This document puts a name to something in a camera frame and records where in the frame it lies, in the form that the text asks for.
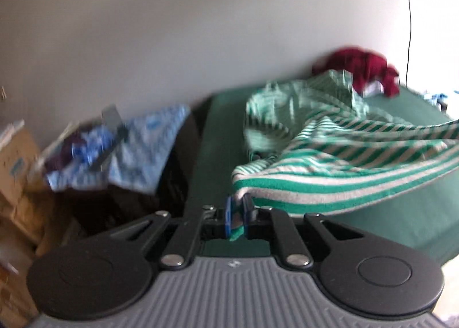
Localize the green white striped sweater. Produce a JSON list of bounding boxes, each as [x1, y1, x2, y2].
[[229, 69, 459, 243]]

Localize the blue white patterned cloth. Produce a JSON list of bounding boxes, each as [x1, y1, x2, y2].
[[45, 105, 190, 194]]

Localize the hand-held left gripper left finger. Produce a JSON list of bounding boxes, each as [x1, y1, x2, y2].
[[108, 196, 235, 271]]

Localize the dark furniture under patterned cloth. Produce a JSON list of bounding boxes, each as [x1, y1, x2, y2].
[[54, 109, 199, 243]]

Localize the green tablecloth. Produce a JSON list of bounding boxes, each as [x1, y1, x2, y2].
[[186, 86, 459, 268]]

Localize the dark red knit sweater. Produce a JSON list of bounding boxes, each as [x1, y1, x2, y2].
[[311, 46, 400, 98]]

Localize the black wall cable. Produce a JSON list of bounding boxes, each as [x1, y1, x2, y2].
[[404, 0, 413, 87]]

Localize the white garment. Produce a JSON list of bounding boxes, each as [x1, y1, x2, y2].
[[362, 81, 386, 97]]

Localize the cardboard boxes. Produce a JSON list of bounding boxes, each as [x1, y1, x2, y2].
[[0, 120, 54, 318]]

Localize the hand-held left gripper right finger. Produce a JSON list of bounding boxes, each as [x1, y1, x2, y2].
[[242, 195, 363, 268]]

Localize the grey object on patterned cloth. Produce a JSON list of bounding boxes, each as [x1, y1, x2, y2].
[[101, 105, 129, 144]]

